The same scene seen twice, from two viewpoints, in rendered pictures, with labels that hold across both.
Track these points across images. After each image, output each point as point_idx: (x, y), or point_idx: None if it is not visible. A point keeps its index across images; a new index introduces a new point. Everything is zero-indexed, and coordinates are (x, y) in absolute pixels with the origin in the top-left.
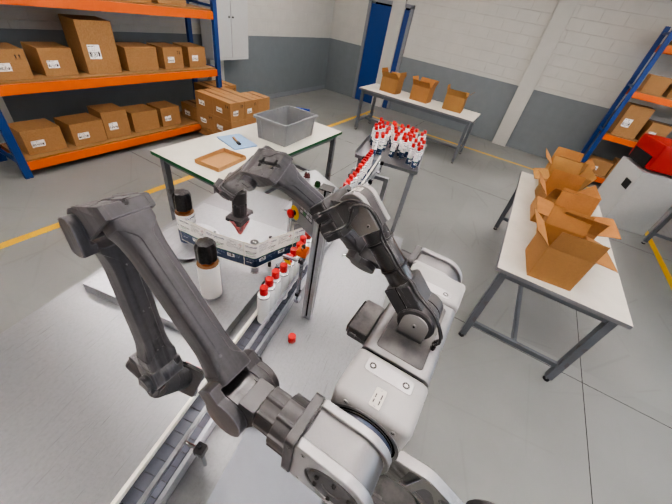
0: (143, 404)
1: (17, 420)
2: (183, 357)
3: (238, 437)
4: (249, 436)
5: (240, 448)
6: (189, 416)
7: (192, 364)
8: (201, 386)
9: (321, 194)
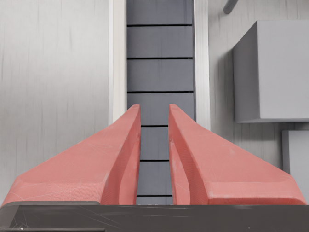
0: (1, 188)
1: None
2: (3, 39)
3: (270, 159)
4: (305, 152)
5: (300, 186)
6: (139, 184)
7: (117, 158)
8: (122, 106)
9: None
